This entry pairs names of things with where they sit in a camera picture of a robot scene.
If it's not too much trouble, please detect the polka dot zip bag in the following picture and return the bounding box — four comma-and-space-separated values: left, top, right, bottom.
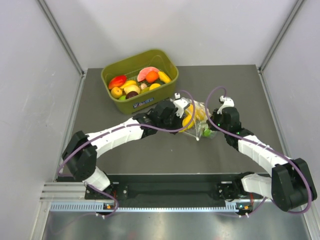
171, 97, 217, 141

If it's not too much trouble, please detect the fake red mango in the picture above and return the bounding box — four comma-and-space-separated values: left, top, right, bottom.
108, 75, 127, 90

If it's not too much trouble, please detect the fake green fruit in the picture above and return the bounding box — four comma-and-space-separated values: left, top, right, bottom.
202, 128, 213, 138

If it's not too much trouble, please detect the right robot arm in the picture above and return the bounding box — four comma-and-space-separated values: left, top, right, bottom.
207, 107, 317, 214

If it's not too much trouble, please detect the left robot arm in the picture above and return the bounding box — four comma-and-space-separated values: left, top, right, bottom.
62, 98, 190, 199

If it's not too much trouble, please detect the fake yellow pepper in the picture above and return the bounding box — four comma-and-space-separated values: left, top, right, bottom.
149, 83, 161, 91

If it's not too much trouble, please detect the fake banana in tub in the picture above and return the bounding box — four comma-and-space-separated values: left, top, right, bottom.
157, 71, 172, 84

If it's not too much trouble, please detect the fake mushroom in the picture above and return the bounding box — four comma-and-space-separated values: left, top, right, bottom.
140, 83, 148, 90

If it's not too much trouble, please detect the fake dark red plum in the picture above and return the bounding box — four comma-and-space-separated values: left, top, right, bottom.
125, 91, 139, 100

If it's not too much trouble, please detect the fake yellow pear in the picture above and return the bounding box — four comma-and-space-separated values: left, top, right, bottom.
123, 84, 141, 95

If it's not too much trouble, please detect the fake watermelon slice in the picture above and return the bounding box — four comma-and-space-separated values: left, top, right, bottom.
137, 66, 160, 83

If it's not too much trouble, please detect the fake lime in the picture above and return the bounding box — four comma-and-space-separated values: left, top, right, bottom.
119, 95, 126, 101

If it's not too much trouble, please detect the fake small banana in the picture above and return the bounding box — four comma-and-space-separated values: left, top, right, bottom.
119, 80, 138, 89

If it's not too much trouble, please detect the fake orange persimmon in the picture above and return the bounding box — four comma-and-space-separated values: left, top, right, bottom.
110, 87, 123, 99

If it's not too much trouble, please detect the olive green plastic tub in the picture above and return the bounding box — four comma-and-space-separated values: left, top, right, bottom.
101, 49, 179, 114

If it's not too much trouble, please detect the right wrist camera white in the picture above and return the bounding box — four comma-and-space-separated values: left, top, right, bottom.
217, 95, 235, 115

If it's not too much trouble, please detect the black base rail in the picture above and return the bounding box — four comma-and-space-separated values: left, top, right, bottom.
84, 173, 273, 202

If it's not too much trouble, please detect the grey cable duct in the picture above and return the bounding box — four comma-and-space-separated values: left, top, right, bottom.
50, 202, 252, 213

